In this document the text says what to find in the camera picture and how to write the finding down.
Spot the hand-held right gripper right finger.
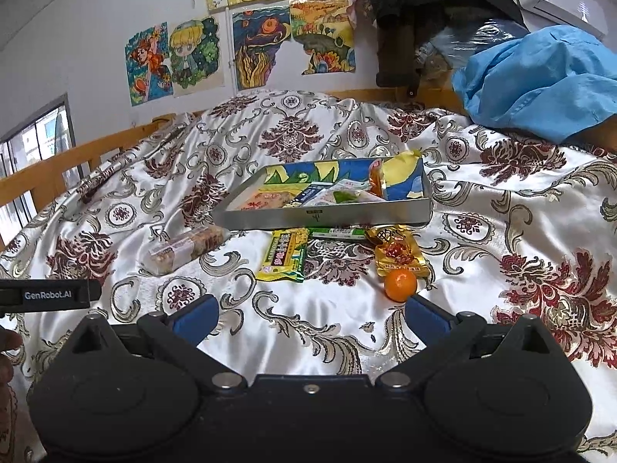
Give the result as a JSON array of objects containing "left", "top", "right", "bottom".
[{"left": 377, "top": 293, "right": 563, "bottom": 392}]

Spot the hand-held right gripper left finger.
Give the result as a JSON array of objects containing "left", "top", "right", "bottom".
[{"left": 62, "top": 293, "right": 249, "bottom": 394}]

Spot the orange tangerine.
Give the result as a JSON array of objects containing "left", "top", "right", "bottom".
[{"left": 384, "top": 269, "right": 418, "bottom": 302}]

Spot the clear pastry packet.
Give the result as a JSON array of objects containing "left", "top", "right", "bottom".
[{"left": 146, "top": 226, "right": 232, "bottom": 275}]

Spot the gold snack packet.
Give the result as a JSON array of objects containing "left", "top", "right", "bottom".
[{"left": 365, "top": 224, "right": 430, "bottom": 279}]

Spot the yellow green snack packet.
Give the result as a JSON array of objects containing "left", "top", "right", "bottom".
[{"left": 255, "top": 228, "right": 309, "bottom": 284}]

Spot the green white stick packet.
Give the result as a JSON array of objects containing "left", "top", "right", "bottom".
[{"left": 307, "top": 226, "right": 368, "bottom": 241}]

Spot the grey metal tray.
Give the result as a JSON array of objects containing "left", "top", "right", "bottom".
[{"left": 212, "top": 157, "right": 433, "bottom": 232}]

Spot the clear rice cracker packet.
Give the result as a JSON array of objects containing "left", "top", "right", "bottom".
[{"left": 238, "top": 190, "right": 295, "bottom": 209}]

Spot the translucent orange snack packet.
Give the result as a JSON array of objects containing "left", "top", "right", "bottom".
[{"left": 368, "top": 161, "right": 388, "bottom": 199}]

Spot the white red-print snack packet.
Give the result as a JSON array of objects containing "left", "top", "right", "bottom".
[{"left": 312, "top": 178, "right": 371, "bottom": 203}]

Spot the dark blue milk packet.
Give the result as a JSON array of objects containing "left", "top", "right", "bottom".
[{"left": 292, "top": 182, "right": 333, "bottom": 206}]

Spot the person's left hand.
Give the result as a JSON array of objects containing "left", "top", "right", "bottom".
[{"left": 0, "top": 327, "right": 23, "bottom": 389}]

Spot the floral printed blanket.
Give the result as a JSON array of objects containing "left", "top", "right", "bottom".
[{"left": 0, "top": 89, "right": 617, "bottom": 463}]

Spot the yellow blue painted paper liner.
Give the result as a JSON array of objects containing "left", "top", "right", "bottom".
[{"left": 260, "top": 149, "right": 425, "bottom": 201}]

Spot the window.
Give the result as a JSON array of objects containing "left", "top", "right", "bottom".
[{"left": 0, "top": 94, "right": 78, "bottom": 247}]

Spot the blue cloth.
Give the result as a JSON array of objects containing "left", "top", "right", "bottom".
[{"left": 452, "top": 25, "right": 617, "bottom": 138}]

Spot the clear plastic bag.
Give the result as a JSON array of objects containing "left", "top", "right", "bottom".
[{"left": 415, "top": 17, "right": 528, "bottom": 80}]

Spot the wooden bed frame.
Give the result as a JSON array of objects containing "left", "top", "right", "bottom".
[{"left": 0, "top": 86, "right": 617, "bottom": 249}]

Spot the mermaid wall drawing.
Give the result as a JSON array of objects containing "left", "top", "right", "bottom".
[{"left": 124, "top": 22, "right": 174, "bottom": 107}]

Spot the blond child wall drawing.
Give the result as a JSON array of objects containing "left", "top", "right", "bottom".
[{"left": 168, "top": 15, "right": 226, "bottom": 98}]

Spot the white wall pipe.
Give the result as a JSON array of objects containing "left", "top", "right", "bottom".
[{"left": 226, "top": 8, "right": 235, "bottom": 91}]

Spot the seaweed wall drawing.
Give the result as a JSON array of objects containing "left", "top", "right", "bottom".
[{"left": 231, "top": 5, "right": 292, "bottom": 91}]

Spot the yellow landscape wall drawing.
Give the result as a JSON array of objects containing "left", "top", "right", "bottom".
[{"left": 289, "top": 0, "right": 357, "bottom": 75}]

